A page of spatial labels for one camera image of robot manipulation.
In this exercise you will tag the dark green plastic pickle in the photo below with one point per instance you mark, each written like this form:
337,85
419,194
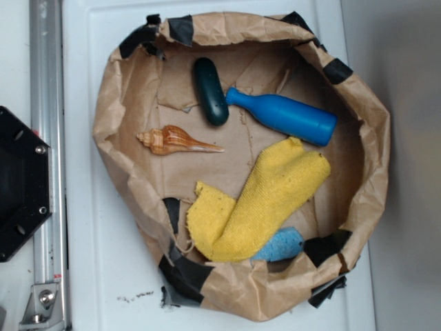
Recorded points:
209,92

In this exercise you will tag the silver corner bracket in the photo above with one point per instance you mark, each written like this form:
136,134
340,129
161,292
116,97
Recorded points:
44,310

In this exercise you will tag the yellow microfiber cloth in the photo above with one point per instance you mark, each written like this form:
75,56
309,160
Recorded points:
283,178

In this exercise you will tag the white plastic tray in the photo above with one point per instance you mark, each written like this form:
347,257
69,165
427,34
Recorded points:
114,281

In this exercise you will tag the brown paper bag bin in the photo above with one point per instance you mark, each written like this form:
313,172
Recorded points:
149,83

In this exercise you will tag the light blue sponge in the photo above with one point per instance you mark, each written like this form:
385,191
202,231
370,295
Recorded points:
285,244

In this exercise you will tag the orange striped conch seashell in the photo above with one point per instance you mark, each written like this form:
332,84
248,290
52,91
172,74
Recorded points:
171,139

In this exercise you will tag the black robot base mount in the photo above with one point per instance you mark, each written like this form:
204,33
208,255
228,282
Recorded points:
25,184

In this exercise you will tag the silver aluminium extrusion rail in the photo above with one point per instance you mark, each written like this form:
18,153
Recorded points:
47,119

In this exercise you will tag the blue plastic bottle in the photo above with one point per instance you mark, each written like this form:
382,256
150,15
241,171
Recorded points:
287,116

